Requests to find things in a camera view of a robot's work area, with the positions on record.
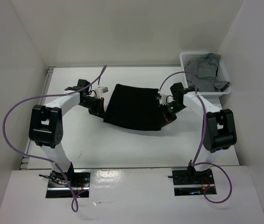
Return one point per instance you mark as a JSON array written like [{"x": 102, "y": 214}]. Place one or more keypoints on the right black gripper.
[{"x": 166, "y": 118}]

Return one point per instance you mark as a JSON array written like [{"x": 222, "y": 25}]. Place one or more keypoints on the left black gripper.
[{"x": 99, "y": 109}]

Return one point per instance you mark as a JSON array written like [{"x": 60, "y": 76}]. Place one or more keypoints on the black skirt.
[{"x": 135, "y": 108}]

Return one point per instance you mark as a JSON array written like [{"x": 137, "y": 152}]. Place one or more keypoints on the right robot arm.
[{"x": 218, "y": 128}]

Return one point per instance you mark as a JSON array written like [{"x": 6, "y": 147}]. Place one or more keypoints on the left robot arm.
[{"x": 46, "y": 124}]

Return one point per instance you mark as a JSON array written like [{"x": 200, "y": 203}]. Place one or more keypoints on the grey skirt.
[{"x": 202, "y": 72}]

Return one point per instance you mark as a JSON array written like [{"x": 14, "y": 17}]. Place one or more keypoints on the white plastic basket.
[{"x": 222, "y": 74}]

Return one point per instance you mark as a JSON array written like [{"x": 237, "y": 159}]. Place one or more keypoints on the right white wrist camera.
[{"x": 162, "y": 98}]

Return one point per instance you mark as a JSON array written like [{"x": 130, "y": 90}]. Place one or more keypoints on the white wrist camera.
[
  {"x": 162, "y": 98},
  {"x": 100, "y": 90}
]

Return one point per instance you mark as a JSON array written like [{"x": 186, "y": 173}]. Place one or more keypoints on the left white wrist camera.
[{"x": 100, "y": 90}]

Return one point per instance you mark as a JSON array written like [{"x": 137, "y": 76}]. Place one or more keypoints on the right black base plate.
[{"x": 188, "y": 182}]

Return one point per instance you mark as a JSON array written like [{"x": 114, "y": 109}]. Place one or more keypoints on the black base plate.
[
  {"x": 58, "y": 187},
  {"x": 188, "y": 182}
]

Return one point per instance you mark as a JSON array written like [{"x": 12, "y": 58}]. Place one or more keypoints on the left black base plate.
[{"x": 58, "y": 187}]

